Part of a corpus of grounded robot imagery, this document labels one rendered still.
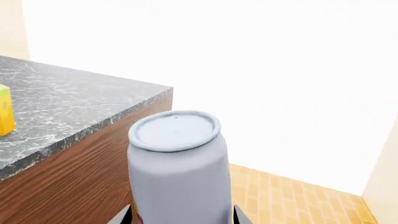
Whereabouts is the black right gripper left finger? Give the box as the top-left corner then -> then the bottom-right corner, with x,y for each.
108,204 -> 132,224

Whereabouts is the yellow juice carton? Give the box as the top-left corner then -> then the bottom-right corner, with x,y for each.
0,84 -> 16,137

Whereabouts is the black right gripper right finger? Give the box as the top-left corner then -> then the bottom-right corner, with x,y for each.
233,204 -> 254,224

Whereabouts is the grey drink can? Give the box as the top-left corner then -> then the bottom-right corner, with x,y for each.
127,110 -> 234,224

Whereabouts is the marble-topped wooden counter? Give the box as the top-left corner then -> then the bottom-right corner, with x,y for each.
0,55 -> 174,224

